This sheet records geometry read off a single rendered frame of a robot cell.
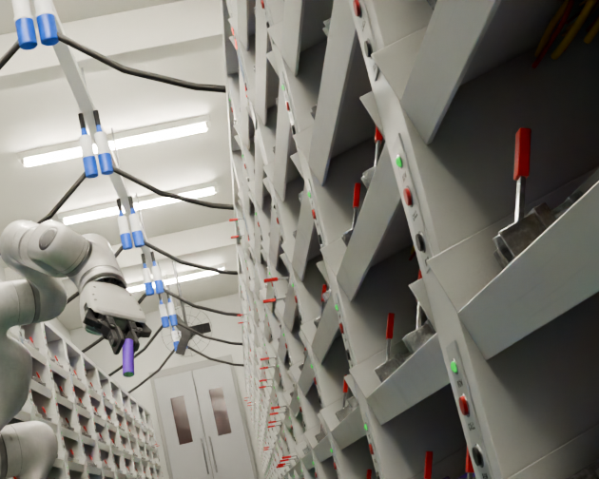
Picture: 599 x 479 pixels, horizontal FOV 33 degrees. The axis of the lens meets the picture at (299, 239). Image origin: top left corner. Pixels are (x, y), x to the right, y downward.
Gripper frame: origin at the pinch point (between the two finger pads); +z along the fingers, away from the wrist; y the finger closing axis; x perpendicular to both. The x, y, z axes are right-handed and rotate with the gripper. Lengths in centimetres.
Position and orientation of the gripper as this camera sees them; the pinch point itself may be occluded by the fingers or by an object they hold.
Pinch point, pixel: (124, 341)
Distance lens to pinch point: 169.1
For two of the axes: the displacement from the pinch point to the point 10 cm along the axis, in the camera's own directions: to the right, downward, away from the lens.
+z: 3.6, 4.6, -8.1
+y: -8.3, -2.4, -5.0
